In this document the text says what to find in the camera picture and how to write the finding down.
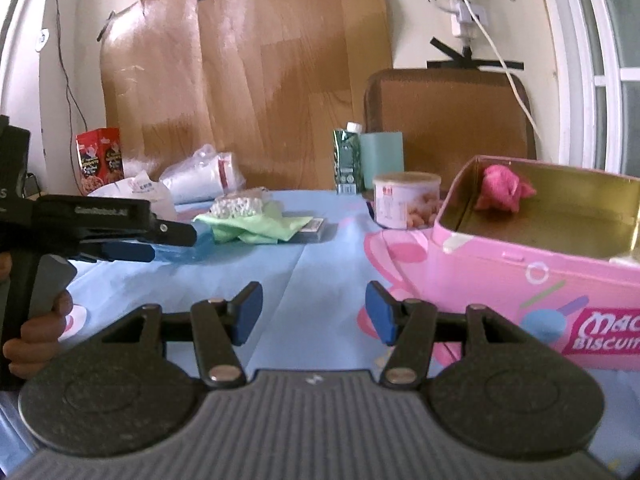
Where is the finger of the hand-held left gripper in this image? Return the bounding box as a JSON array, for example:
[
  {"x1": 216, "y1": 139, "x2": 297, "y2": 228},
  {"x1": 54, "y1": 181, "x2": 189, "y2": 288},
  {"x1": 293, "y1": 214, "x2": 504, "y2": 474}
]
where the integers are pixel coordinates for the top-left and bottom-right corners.
[
  {"x1": 149, "y1": 219, "x2": 198, "y2": 249},
  {"x1": 75, "y1": 239, "x2": 157, "y2": 264}
]

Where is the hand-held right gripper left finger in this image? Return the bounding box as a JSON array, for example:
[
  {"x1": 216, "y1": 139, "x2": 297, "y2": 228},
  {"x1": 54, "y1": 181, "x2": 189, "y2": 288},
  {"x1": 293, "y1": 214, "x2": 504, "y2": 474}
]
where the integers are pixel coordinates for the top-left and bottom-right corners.
[{"x1": 100, "y1": 281, "x2": 264, "y2": 389}]

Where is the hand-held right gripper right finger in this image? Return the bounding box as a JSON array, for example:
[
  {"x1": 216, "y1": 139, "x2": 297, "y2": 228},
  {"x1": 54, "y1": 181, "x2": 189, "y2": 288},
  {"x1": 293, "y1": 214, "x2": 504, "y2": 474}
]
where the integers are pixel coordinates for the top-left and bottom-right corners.
[{"x1": 365, "y1": 281, "x2": 542, "y2": 389}]

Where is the white foam net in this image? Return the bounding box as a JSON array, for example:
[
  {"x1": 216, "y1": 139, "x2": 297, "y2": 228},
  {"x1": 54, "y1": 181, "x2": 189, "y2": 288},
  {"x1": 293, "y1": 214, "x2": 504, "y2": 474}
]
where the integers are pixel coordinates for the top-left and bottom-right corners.
[{"x1": 208, "y1": 193, "x2": 266, "y2": 221}]

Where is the green cloth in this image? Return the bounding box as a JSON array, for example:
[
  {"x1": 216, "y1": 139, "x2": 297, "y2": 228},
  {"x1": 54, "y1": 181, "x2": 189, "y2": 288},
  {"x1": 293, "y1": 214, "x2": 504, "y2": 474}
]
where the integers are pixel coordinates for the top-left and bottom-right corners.
[{"x1": 192, "y1": 201, "x2": 314, "y2": 246}]

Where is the pink biscuit tin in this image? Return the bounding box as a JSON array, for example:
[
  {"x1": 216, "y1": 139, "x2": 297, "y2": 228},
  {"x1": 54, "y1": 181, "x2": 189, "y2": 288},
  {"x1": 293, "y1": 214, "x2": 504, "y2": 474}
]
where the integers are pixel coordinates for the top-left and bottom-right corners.
[{"x1": 432, "y1": 155, "x2": 640, "y2": 372}]

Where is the person's left hand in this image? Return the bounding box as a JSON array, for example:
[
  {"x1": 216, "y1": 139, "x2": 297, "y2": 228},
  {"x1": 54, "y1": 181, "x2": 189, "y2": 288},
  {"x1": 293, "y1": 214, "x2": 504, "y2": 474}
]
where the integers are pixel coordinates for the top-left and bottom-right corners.
[{"x1": 0, "y1": 252, "x2": 76, "y2": 382}]

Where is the white plastic bag bundle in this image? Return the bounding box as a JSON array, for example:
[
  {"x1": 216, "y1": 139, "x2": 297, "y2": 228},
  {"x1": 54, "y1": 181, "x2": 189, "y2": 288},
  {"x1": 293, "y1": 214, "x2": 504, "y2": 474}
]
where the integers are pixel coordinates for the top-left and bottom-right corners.
[{"x1": 158, "y1": 143, "x2": 246, "y2": 206}]

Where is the red snack box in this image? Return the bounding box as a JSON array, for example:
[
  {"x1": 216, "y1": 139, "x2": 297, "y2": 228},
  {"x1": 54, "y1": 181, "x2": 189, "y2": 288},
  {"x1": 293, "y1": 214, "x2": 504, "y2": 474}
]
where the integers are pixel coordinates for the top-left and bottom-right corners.
[{"x1": 75, "y1": 127, "x2": 126, "y2": 196}]

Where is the blue printed tablecloth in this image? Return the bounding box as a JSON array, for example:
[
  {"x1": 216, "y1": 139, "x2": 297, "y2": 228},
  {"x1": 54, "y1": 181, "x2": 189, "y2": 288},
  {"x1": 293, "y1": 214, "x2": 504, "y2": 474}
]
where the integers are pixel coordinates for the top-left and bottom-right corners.
[{"x1": 0, "y1": 188, "x2": 506, "y2": 466}]

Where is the small dark box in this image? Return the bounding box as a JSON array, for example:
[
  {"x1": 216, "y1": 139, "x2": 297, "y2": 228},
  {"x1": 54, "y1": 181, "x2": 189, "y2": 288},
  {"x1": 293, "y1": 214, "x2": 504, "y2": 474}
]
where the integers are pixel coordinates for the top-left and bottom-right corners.
[{"x1": 294, "y1": 216, "x2": 326, "y2": 242}]

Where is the round snack can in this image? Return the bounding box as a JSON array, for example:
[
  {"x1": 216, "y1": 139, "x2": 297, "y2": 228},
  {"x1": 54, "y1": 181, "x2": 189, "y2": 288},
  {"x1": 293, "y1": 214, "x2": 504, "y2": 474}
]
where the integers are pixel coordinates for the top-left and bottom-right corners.
[{"x1": 372, "y1": 172, "x2": 443, "y2": 231}]

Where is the green drink carton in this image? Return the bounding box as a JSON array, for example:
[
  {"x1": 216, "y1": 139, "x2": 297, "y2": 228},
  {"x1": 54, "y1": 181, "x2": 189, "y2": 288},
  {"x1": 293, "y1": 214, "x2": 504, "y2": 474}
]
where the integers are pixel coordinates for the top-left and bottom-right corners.
[{"x1": 333, "y1": 121, "x2": 365, "y2": 195}]

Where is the wood pattern board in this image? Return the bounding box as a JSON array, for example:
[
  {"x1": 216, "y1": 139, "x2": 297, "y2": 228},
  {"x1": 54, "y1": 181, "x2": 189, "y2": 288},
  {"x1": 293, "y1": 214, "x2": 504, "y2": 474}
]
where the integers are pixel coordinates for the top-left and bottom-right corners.
[{"x1": 98, "y1": 0, "x2": 396, "y2": 194}]

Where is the pink plush toy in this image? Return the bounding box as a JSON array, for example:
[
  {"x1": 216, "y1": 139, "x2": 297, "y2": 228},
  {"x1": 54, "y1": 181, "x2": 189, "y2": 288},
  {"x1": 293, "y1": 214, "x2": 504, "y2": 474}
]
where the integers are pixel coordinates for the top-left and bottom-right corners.
[{"x1": 475, "y1": 164, "x2": 539, "y2": 213}]

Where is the brown chair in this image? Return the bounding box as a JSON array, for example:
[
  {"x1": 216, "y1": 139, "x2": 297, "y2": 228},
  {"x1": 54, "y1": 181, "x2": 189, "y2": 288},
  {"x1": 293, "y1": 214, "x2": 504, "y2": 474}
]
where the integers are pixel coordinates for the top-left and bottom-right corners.
[{"x1": 363, "y1": 68, "x2": 539, "y2": 196}]

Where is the white power strip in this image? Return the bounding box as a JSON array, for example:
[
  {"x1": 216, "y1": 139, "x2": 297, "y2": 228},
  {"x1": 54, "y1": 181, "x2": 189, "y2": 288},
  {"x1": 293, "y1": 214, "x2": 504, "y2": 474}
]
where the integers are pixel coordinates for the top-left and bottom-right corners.
[{"x1": 447, "y1": 0, "x2": 491, "y2": 42}]

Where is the white framed window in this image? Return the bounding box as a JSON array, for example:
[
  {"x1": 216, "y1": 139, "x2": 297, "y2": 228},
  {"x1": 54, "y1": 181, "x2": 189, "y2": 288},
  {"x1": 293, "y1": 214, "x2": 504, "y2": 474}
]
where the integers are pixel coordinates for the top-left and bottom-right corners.
[{"x1": 534, "y1": 0, "x2": 640, "y2": 182}]

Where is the thin black cable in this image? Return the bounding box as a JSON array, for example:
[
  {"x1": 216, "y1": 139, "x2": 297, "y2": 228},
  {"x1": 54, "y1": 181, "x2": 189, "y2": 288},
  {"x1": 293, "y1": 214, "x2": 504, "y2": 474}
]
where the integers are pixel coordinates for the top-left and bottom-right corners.
[{"x1": 46, "y1": 0, "x2": 92, "y2": 134}]

